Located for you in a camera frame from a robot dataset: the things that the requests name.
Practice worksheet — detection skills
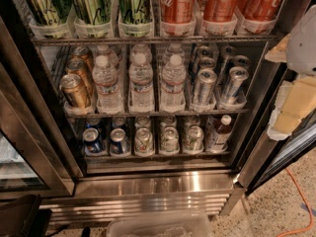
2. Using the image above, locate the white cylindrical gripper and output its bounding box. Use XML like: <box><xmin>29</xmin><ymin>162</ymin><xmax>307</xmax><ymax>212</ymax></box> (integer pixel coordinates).
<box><xmin>265</xmin><ymin>5</ymin><xmax>316</xmax><ymax>141</ymax></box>

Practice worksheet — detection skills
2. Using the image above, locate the orange soda can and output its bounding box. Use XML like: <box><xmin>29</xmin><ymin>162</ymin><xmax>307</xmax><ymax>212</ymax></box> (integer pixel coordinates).
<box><xmin>60</xmin><ymin>74</ymin><xmax>91</xmax><ymax>109</ymax></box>
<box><xmin>66</xmin><ymin>58</ymin><xmax>93</xmax><ymax>95</ymax></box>
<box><xmin>71</xmin><ymin>46</ymin><xmax>94</xmax><ymax>71</ymax></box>

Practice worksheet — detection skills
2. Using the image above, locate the front right silver slim can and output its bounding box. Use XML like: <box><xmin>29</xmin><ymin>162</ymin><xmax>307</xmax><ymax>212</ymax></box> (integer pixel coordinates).
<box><xmin>220</xmin><ymin>66</ymin><xmax>249</xmax><ymax>104</ymax></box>

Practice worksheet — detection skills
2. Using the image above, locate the silver slim can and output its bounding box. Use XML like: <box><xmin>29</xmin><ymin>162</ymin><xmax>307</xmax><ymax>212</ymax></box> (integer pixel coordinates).
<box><xmin>193</xmin><ymin>68</ymin><xmax>217</xmax><ymax>106</ymax></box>
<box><xmin>220</xmin><ymin>66</ymin><xmax>249</xmax><ymax>104</ymax></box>

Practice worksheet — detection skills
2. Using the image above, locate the right red Coca-Cola can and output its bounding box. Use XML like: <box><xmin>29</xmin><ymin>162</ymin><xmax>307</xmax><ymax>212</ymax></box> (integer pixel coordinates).
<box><xmin>244</xmin><ymin>0</ymin><xmax>281</xmax><ymax>22</ymax></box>

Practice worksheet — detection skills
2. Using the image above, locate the red coca-cola can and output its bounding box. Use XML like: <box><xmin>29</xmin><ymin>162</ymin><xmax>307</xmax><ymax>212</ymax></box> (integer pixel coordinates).
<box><xmin>244</xmin><ymin>0</ymin><xmax>281</xmax><ymax>22</ymax></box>
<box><xmin>203</xmin><ymin>0</ymin><xmax>237</xmax><ymax>23</ymax></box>
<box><xmin>160</xmin><ymin>0</ymin><xmax>195</xmax><ymax>24</ymax></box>

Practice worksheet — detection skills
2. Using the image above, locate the front left silver slim can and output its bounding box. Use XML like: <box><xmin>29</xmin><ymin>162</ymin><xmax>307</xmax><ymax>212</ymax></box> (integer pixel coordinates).
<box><xmin>193</xmin><ymin>68</ymin><xmax>217</xmax><ymax>106</ymax></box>

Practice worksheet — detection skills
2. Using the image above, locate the middle red Coca-Cola can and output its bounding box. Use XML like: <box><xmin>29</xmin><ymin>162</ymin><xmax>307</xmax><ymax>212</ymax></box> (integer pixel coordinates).
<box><xmin>203</xmin><ymin>0</ymin><xmax>237</xmax><ymax>23</ymax></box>

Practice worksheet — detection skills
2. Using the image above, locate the right green white soda can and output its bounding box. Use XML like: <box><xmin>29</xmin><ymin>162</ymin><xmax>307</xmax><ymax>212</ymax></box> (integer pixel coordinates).
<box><xmin>184</xmin><ymin>125</ymin><xmax>204</xmax><ymax>151</ymax></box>

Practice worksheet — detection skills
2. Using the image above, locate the green white soda can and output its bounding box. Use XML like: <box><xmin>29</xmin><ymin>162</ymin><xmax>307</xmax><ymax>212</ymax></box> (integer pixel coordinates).
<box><xmin>160</xmin><ymin>126</ymin><xmax>179</xmax><ymax>153</ymax></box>
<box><xmin>134</xmin><ymin>127</ymin><xmax>154</xmax><ymax>155</ymax></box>
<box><xmin>184</xmin><ymin>125</ymin><xmax>204</xmax><ymax>151</ymax></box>

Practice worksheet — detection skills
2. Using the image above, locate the left red Coca-Cola can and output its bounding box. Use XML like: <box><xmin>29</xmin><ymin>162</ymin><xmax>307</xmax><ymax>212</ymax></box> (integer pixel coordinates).
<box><xmin>160</xmin><ymin>0</ymin><xmax>195</xmax><ymax>24</ymax></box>

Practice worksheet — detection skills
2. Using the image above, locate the middle green white soda can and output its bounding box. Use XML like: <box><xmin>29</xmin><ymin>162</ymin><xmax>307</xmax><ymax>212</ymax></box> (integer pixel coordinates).
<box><xmin>160</xmin><ymin>126</ymin><xmax>179</xmax><ymax>153</ymax></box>

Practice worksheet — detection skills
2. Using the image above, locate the left green white soda can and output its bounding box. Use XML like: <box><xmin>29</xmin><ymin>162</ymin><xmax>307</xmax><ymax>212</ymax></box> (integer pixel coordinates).
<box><xmin>134</xmin><ymin>127</ymin><xmax>154</xmax><ymax>155</ymax></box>

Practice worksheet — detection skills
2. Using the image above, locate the right green LaCroix can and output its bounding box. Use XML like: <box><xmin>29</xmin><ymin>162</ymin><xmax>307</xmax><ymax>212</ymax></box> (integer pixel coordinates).
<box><xmin>118</xmin><ymin>0</ymin><xmax>150</xmax><ymax>25</ymax></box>

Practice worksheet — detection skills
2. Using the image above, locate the green lacroix can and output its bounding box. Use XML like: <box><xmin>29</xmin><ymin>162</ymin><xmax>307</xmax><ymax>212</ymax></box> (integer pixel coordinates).
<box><xmin>118</xmin><ymin>0</ymin><xmax>150</xmax><ymax>25</ymax></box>
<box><xmin>72</xmin><ymin>0</ymin><xmax>111</xmax><ymax>25</ymax></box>
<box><xmin>26</xmin><ymin>0</ymin><xmax>72</xmax><ymax>26</ymax></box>

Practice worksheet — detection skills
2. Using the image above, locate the stainless steel fridge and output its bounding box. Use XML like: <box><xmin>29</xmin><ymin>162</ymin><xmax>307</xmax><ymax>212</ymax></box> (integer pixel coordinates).
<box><xmin>1</xmin><ymin>0</ymin><xmax>315</xmax><ymax>224</ymax></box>

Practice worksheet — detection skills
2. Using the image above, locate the blue pepsi can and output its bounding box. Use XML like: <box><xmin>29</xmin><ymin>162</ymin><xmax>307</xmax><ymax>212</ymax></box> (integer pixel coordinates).
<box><xmin>110</xmin><ymin>128</ymin><xmax>130</xmax><ymax>156</ymax></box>
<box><xmin>83</xmin><ymin>127</ymin><xmax>105</xmax><ymax>154</ymax></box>

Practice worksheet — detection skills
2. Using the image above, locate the left blue Pepsi can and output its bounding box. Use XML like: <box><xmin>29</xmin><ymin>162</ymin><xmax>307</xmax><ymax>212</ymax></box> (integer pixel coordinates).
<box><xmin>83</xmin><ymin>127</ymin><xmax>105</xmax><ymax>154</ymax></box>

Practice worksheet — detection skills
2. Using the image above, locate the middle green LaCroix can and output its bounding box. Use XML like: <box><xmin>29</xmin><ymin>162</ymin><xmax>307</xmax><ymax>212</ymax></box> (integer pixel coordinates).
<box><xmin>72</xmin><ymin>0</ymin><xmax>111</xmax><ymax>25</ymax></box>

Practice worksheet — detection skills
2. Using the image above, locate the left green LaCroix can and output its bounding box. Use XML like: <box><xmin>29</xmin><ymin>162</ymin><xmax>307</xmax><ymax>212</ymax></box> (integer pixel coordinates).
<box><xmin>26</xmin><ymin>0</ymin><xmax>72</xmax><ymax>26</ymax></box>

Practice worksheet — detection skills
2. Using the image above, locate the juice bottle white cap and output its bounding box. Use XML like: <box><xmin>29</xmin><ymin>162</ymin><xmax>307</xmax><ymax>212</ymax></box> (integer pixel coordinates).
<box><xmin>206</xmin><ymin>115</ymin><xmax>232</xmax><ymax>152</ymax></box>

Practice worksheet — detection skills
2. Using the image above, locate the front right water bottle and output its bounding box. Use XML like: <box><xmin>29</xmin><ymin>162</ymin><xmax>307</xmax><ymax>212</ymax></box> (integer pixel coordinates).
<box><xmin>161</xmin><ymin>54</ymin><xmax>187</xmax><ymax>108</ymax></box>

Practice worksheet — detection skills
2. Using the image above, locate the water bottle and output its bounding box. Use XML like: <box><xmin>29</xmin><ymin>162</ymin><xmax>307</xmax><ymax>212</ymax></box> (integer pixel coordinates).
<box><xmin>129</xmin><ymin>53</ymin><xmax>154</xmax><ymax>112</ymax></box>
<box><xmin>92</xmin><ymin>55</ymin><xmax>123</xmax><ymax>115</ymax></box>
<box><xmin>161</xmin><ymin>54</ymin><xmax>187</xmax><ymax>108</ymax></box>

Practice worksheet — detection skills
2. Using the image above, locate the front middle water bottle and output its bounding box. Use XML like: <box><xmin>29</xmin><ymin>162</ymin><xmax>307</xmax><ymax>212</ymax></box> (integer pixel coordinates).
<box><xmin>129</xmin><ymin>53</ymin><xmax>154</xmax><ymax>112</ymax></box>

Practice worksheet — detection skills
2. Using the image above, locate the front left water bottle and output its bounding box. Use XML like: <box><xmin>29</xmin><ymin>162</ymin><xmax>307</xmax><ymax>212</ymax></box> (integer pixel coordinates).
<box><xmin>92</xmin><ymin>55</ymin><xmax>123</xmax><ymax>115</ymax></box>

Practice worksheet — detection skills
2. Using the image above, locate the black object bottom left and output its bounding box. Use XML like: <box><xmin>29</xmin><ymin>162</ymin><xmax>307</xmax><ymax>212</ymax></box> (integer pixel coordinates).
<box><xmin>0</xmin><ymin>195</ymin><xmax>52</xmax><ymax>237</ymax></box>

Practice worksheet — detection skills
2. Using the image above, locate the orange power cable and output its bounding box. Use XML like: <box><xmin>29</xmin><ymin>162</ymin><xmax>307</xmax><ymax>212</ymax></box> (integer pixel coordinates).
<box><xmin>276</xmin><ymin>167</ymin><xmax>315</xmax><ymax>237</ymax></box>

